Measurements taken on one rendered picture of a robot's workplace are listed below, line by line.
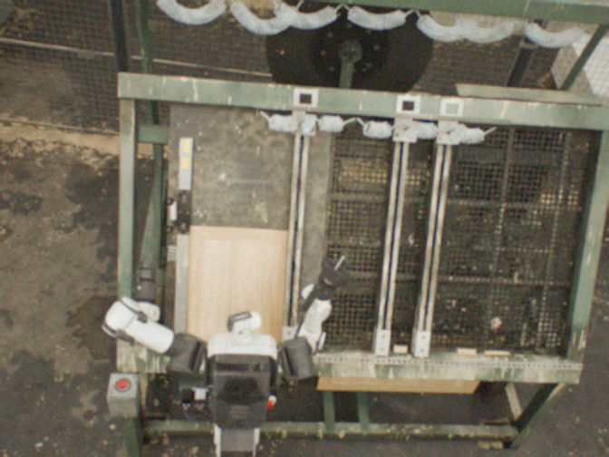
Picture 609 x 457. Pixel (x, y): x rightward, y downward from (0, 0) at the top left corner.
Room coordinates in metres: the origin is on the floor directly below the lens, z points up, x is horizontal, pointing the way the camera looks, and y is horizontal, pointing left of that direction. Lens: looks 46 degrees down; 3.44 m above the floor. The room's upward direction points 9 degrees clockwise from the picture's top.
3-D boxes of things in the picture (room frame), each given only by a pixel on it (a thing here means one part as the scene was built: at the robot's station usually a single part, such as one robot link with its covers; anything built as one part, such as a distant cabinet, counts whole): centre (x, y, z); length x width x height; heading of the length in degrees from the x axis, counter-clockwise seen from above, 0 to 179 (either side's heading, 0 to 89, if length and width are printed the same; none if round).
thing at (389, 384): (1.92, -0.66, 0.53); 0.90 x 0.02 x 0.55; 99
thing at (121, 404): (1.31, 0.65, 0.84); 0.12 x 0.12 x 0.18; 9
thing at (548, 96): (2.65, -0.95, 1.38); 0.70 x 0.15 x 0.85; 99
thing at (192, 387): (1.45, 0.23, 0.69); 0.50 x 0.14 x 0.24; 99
